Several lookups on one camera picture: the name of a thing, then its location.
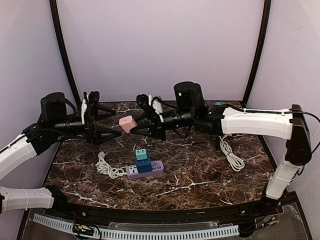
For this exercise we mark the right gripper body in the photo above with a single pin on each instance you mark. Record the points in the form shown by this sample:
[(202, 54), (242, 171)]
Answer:
[(158, 122)]

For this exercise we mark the small teal plug adapter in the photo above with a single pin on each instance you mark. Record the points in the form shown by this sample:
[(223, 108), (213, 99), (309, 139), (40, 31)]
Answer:
[(141, 155)]

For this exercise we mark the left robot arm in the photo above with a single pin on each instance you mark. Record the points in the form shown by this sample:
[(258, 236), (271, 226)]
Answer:
[(59, 120)]

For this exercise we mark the dark blue cube adapter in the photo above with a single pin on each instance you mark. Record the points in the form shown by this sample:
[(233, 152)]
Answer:
[(143, 165)]

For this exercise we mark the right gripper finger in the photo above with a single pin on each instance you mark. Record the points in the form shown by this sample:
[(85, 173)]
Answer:
[(143, 117), (141, 129)]

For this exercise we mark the pink charger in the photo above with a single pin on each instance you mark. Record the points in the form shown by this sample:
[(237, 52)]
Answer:
[(127, 123)]

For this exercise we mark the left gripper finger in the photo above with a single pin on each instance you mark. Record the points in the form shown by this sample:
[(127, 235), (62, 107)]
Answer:
[(103, 112), (103, 134)]

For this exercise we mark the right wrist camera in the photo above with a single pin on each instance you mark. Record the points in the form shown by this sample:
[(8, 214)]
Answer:
[(151, 106)]

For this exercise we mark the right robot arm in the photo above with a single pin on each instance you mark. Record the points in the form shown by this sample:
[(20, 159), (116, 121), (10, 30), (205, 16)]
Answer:
[(220, 120)]

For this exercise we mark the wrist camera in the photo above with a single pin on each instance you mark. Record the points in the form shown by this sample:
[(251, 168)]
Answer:
[(88, 107), (151, 106)]

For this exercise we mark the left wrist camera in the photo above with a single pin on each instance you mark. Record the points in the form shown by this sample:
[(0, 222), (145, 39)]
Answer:
[(88, 107)]

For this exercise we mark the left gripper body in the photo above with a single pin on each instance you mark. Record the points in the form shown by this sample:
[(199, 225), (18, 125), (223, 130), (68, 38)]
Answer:
[(90, 122)]

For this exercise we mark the purple power strip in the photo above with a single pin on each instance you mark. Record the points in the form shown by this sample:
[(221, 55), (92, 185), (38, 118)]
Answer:
[(154, 168)]

